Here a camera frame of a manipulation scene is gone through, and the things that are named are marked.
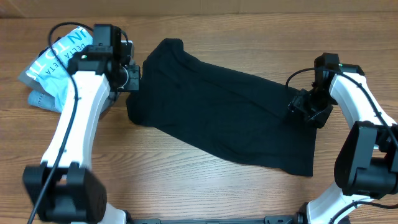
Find grey folded garment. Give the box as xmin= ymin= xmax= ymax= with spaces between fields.
xmin=18 ymin=67 xmax=40 ymax=91

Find black t-shirt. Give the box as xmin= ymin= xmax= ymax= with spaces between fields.
xmin=126 ymin=39 xmax=317 ymax=177

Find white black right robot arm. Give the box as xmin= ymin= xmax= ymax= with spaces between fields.
xmin=289 ymin=63 xmax=397 ymax=223

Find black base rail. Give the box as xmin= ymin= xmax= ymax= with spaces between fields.
xmin=130 ymin=215 xmax=295 ymax=224

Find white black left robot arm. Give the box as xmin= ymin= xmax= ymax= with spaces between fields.
xmin=22 ymin=40 xmax=140 ymax=223

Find light blue printed t-shirt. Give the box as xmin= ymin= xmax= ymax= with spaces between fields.
xmin=27 ymin=26 xmax=93 ymax=112

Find blue denim folded jeans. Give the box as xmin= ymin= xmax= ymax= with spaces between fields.
xmin=27 ymin=90 xmax=60 ymax=113

